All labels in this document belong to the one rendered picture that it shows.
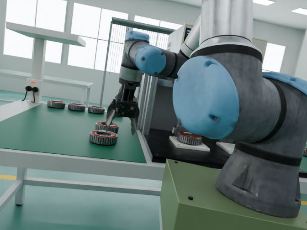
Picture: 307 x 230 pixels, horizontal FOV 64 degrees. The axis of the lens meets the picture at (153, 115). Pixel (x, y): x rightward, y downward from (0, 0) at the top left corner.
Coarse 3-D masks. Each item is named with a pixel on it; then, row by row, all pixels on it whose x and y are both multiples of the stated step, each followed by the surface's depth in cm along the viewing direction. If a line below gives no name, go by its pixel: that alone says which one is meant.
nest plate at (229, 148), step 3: (219, 144) 118; (222, 144) 118; (225, 144) 119; (228, 144) 120; (231, 144) 121; (234, 144) 122; (222, 147) 114; (225, 147) 112; (228, 147) 113; (231, 147) 114; (225, 150) 111; (228, 150) 108; (231, 150) 109; (231, 153) 107
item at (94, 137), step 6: (90, 132) 100; (96, 132) 101; (102, 132) 103; (108, 132) 104; (90, 138) 97; (96, 138) 95; (102, 138) 95; (108, 138) 96; (114, 138) 98; (102, 144) 96; (108, 144) 96
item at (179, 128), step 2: (174, 124) 126; (174, 126) 126; (176, 126) 122; (178, 126) 122; (180, 126) 123; (182, 126) 124; (176, 128) 122; (178, 128) 122; (180, 128) 122; (182, 128) 122; (184, 128) 123; (176, 130) 122; (178, 130) 122; (180, 130) 123; (182, 130) 123; (184, 130) 123; (186, 130) 123; (174, 132) 124; (176, 132) 122; (174, 134) 123; (176, 134) 123; (176, 136) 123
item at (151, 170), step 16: (0, 112) 122; (16, 112) 128; (144, 144) 108; (0, 160) 76; (16, 160) 76; (32, 160) 77; (48, 160) 78; (64, 160) 78; (80, 160) 79; (96, 160) 80; (112, 160) 82; (128, 176) 83; (144, 176) 83; (160, 176) 84; (304, 192) 94
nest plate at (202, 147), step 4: (172, 136) 116; (172, 140) 111; (176, 140) 111; (176, 144) 104; (180, 144) 105; (184, 144) 106; (188, 144) 107; (200, 144) 110; (204, 144) 112; (188, 148) 104; (192, 148) 104; (196, 148) 104; (200, 148) 105; (204, 148) 105; (208, 148) 106
